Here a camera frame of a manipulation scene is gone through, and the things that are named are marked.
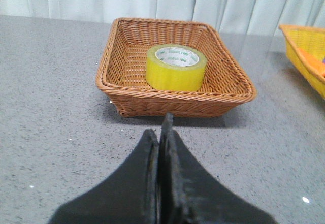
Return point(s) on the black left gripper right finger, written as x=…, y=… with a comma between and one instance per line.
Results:
x=190, y=194

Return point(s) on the white curtain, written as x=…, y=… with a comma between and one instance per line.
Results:
x=253, y=17

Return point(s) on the yellow wicker basket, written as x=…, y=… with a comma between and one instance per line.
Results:
x=305, y=50

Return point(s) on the yellow tape roll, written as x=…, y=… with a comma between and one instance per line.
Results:
x=175, y=67

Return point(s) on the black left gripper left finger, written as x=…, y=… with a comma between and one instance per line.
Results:
x=128, y=195

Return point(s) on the brown wicker basket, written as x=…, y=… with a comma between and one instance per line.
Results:
x=122, y=70

